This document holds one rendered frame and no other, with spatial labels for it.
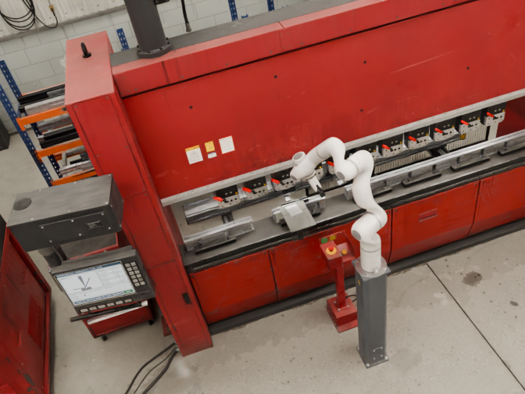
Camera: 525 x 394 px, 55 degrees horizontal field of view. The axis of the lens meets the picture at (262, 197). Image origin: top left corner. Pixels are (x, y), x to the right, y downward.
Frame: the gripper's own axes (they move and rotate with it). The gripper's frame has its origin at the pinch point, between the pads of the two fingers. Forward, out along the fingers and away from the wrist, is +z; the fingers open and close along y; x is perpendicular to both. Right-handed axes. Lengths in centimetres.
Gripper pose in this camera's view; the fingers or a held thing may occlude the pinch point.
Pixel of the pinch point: (319, 191)
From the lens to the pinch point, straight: 322.8
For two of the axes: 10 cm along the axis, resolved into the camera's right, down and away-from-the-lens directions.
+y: 2.8, 5.0, -8.2
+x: 8.3, -5.5, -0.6
